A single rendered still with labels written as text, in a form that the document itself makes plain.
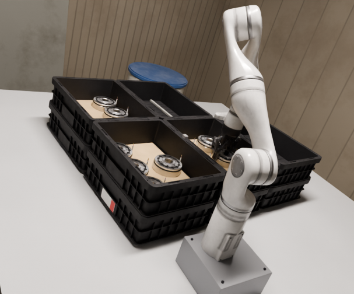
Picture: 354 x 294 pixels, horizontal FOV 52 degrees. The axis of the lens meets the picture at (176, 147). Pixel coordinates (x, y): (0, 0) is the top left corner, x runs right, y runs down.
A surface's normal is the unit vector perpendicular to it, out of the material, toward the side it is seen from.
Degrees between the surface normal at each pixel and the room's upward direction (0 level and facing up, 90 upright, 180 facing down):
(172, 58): 90
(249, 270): 2
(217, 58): 90
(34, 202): 0
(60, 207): 0
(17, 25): 79
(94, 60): 90
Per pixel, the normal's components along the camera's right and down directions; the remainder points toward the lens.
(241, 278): 0.27, -0.85
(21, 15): 0.53, 0.33
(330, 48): -0.83, 0.02
